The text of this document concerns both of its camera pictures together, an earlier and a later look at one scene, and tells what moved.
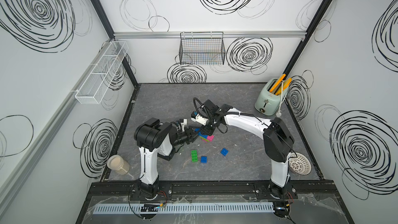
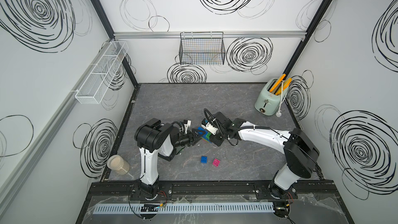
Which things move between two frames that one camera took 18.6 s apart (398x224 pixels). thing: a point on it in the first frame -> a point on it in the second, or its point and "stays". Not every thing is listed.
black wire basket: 202,48 stays
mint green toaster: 269,103 stays
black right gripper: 204,130 -> 215,142
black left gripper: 189,135 stays
